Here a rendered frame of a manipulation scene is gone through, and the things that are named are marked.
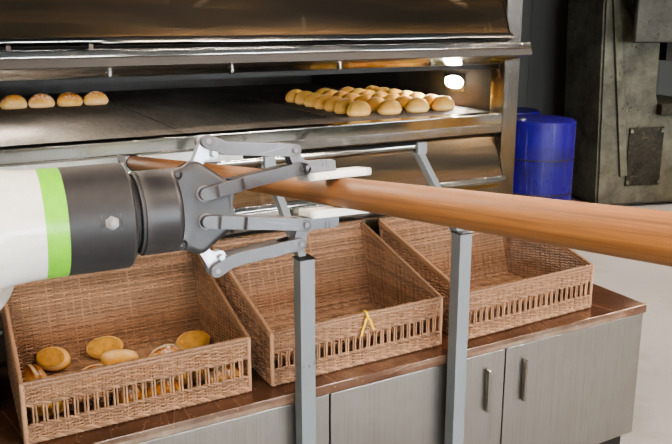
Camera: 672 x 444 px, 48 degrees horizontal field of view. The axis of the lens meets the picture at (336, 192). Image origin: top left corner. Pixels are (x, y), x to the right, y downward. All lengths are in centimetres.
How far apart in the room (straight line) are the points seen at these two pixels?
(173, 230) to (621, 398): 235
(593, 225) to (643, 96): 614
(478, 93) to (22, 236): 249
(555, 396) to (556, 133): 323
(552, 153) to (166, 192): 503
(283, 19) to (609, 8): 430
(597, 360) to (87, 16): 191
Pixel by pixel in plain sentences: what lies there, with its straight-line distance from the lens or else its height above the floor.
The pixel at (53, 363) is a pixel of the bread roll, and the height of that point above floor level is 62.
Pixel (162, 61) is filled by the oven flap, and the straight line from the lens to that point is 210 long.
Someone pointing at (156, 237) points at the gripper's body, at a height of 134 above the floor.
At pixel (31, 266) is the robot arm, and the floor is 133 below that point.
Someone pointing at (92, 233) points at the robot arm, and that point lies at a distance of 63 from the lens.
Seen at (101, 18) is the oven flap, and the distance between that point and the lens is 221.
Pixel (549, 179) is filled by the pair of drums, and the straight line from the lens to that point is 563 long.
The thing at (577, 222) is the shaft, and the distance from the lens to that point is 47.
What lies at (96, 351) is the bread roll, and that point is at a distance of 223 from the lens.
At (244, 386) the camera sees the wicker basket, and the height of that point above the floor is 60.
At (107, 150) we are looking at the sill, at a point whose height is 116.
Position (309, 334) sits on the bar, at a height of 76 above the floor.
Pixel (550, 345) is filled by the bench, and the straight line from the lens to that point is 251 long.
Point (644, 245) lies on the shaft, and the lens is 44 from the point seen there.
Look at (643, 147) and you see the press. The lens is 666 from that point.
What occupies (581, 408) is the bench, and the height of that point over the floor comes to 26.
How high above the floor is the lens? 152
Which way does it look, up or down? 13 degrees down
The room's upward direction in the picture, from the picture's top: straight up
